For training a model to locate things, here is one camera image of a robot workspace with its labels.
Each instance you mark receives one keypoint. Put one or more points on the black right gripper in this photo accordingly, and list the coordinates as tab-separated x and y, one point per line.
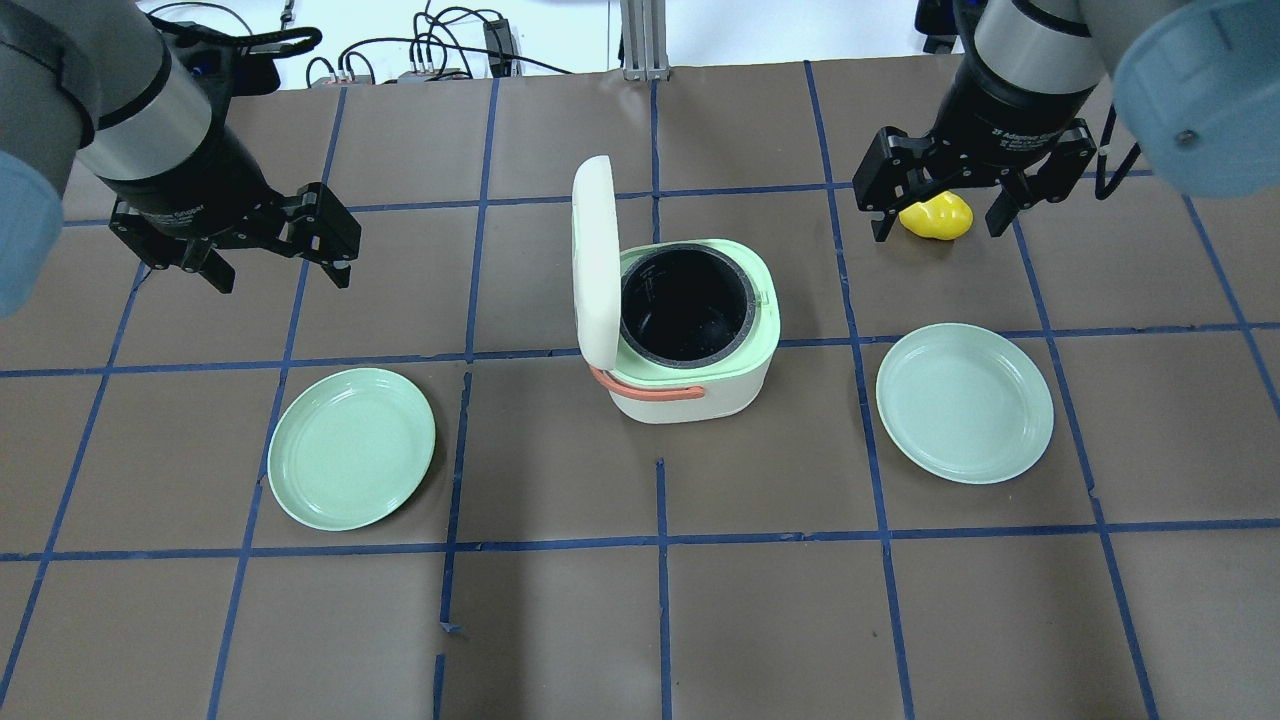
1000	122

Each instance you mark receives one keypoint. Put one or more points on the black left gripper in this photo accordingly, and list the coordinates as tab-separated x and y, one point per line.
193	182

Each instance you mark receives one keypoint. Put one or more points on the white rice cooker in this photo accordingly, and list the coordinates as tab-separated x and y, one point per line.
674	331

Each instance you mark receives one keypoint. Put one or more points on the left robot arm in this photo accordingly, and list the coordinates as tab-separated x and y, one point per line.
141	103

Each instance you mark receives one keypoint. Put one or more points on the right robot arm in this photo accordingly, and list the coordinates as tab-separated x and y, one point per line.
1047	89

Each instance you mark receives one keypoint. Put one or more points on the yellow toy potato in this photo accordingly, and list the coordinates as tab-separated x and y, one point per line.
945	217

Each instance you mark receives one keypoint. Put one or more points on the green plate near potato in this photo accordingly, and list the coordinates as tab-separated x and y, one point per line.
965	404

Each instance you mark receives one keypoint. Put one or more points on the green plate far side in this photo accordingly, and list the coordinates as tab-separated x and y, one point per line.
351	449

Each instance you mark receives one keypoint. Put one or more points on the aluminium frame post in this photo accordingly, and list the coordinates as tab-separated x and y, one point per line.
643	35

